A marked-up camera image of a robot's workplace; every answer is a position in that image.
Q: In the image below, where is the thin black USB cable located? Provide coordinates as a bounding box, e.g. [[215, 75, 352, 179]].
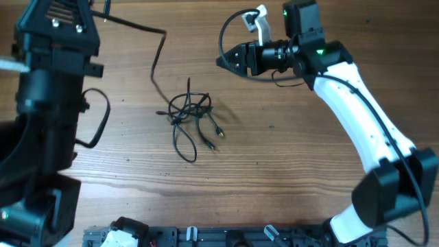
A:
[[89, 0, 226, 164]]

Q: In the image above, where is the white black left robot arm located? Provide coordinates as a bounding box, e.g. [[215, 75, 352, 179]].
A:
[[1, 1, 104, 246]]

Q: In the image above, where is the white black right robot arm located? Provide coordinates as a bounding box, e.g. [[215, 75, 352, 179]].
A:
[[216, 1, 438, 246]]

